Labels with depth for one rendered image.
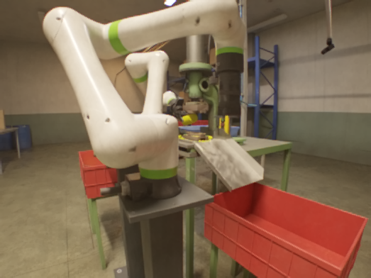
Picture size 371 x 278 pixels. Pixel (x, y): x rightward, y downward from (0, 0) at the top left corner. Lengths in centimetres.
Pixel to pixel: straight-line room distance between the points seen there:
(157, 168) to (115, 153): 18
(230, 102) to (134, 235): 101
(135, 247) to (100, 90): 109
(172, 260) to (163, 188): 28
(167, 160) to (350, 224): 84
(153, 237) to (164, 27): 63
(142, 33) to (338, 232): 113
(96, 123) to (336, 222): 103
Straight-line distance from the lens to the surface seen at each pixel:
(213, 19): 53
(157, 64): 113
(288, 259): 76
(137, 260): 143
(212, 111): 132
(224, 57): 62
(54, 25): 65
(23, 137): 845
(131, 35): 65
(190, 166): 108
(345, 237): 109
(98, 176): 134
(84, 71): 52
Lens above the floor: 117
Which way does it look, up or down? 8 degrees down
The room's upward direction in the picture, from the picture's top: straight up
